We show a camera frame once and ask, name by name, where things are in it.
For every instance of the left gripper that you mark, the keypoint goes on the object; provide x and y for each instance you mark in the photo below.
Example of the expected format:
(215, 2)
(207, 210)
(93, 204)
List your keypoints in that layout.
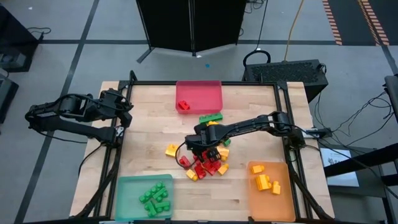
(113, 102)

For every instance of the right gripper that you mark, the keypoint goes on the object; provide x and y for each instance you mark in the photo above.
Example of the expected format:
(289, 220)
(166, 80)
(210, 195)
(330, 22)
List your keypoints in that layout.
(205, 137)

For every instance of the red toy block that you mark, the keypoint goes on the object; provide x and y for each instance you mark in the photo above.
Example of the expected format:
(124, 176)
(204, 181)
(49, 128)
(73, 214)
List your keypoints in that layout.
(185, 161)
(200, 171)
(213, 168)
(183, 105)
(205, 155)

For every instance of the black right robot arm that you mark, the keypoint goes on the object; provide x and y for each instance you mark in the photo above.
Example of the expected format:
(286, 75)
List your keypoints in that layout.
(248, 124)

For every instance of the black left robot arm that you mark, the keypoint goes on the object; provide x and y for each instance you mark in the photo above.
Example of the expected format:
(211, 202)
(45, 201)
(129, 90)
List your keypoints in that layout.
(77, 130)

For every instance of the red translucent plastic bin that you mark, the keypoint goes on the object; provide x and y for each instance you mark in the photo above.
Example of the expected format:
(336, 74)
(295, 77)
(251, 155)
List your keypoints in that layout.
(205, 93)

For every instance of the green translucent plastic bin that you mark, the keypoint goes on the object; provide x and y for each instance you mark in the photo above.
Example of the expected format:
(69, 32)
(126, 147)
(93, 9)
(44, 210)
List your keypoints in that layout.
(127, 193)

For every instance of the orange translucent plastic bin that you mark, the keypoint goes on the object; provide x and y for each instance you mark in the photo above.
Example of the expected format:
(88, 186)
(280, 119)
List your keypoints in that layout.
(273, 208)

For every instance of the black folding partition screen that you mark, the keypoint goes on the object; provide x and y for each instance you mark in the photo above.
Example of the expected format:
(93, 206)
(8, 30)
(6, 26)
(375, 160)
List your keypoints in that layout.
(174, 25)

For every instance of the black perforated computer case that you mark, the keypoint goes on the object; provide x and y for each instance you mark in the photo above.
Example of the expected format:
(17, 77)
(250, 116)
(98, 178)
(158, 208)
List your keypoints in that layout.
(286, 73)

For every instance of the black power adapter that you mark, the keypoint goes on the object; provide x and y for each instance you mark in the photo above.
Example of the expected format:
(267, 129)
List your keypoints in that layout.
(320, 133)

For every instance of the grey black floor cart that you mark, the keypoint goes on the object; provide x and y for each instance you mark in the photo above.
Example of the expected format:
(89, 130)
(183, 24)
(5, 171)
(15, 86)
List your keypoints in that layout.
(7, 96)

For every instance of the white printed paper sheet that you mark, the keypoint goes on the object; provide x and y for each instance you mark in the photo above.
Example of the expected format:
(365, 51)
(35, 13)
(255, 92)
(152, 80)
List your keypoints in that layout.
(339, 174)

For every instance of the black floor furniture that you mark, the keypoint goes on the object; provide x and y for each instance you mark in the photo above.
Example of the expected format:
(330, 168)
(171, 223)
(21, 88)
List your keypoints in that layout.
(15, 37)

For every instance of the black aluminium table frame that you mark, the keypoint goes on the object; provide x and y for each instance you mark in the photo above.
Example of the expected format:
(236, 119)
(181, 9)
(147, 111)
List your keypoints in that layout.
(155, 83)

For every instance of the black neighbouring station frame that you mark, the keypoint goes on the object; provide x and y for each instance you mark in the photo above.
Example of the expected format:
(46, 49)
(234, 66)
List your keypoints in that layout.
(360, 159)

